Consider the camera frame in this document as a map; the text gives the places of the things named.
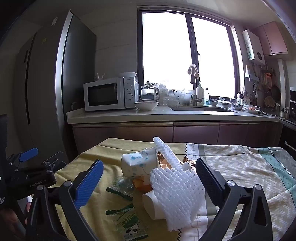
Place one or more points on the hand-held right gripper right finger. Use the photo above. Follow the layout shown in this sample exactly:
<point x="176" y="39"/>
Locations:
<point x="208" y="180"/>

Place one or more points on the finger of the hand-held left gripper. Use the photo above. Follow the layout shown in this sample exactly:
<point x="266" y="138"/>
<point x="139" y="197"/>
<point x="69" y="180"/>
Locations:
<point x="29" y="154"/>
<point x="54" y="160"/>

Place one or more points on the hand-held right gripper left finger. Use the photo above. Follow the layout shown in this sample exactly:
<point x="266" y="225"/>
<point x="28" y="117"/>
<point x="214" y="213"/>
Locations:
<point x="89" y="183"/>

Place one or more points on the large white foam net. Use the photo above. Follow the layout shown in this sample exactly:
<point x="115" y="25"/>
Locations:
<point x="178" y="199"/>

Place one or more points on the orange peel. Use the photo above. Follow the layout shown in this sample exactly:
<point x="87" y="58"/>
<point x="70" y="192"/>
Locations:
<point x="138" y="183"/>

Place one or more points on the clear green-edged snack packet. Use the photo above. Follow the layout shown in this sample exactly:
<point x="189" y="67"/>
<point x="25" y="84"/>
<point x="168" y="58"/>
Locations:
<point x="129" y="223"/>
<point x="121" y="186"/>

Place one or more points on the yellow tablecloth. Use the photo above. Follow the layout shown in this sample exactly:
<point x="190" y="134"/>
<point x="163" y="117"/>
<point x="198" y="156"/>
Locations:
<point x="108" y="153"/>

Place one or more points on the patterned blanket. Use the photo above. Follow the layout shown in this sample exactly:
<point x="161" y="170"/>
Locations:
<point x="242" y="162"/>

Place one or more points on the narrow white foam net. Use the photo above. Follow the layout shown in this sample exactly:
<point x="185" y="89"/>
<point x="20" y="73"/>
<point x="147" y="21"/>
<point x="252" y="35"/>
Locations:
<point x="165" y="150"/>

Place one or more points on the plain white paper cup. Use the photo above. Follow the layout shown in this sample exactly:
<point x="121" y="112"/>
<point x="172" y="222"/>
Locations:
<point x="152" y="204"/>

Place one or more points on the kitchen sink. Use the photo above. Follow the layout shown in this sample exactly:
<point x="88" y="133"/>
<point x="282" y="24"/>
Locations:
<point x="203" y="109"/>

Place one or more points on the kitchen counter cabinets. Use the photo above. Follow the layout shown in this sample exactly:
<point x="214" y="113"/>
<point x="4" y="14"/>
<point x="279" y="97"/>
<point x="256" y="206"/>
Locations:
<point x="143" y="133"/>

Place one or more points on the grey refrigerator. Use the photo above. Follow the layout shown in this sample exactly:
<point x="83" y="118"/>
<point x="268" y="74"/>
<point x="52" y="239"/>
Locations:
<point x="46" y="81"/>

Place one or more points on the white microwave oven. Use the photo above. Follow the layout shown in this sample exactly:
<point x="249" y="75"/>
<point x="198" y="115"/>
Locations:
<point x="104" y="95"/>

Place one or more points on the plate of food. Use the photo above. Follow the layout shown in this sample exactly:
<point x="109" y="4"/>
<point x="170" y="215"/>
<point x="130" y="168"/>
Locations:
<point x="252" y="109"/>

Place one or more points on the white soap bottle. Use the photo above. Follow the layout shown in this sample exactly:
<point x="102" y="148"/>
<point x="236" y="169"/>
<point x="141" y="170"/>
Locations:
<point x="200" y="91"/>

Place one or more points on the pile of clear plastic containers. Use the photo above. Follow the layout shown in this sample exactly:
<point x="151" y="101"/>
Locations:
<point x="172" y="96"/>

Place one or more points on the white antler figurine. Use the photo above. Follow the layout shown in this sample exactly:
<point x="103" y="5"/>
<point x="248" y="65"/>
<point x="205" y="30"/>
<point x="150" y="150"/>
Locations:
<point x="99" y="77"/>

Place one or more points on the large white bowl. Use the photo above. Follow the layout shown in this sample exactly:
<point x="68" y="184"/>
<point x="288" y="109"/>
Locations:
<point x="146" y="106"/>

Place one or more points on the glass kettle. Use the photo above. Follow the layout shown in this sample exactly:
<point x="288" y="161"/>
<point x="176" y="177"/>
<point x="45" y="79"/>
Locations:
<point x="149" y="92"/>

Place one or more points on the beige dish cloth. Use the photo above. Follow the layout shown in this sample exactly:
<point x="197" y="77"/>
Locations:
<point x="193" y="70"/>

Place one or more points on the hanging kitchen utensils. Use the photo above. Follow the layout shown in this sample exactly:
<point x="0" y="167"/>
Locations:
<point x="266" y="85"/>

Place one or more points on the kitchen window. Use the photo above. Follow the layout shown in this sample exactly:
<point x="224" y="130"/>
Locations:
<point x="166" y="51"/>

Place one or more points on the white water heater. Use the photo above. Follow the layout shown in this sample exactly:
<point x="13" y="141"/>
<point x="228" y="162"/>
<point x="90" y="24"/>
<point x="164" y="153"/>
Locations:
<point x="253" y="46"/>

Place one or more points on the round wall outlet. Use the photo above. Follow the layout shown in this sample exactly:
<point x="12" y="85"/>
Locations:
<point x="74" y="106"/>

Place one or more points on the brown wall cabinet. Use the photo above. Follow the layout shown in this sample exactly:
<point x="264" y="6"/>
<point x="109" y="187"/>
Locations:
<point x="270" y="39"/>

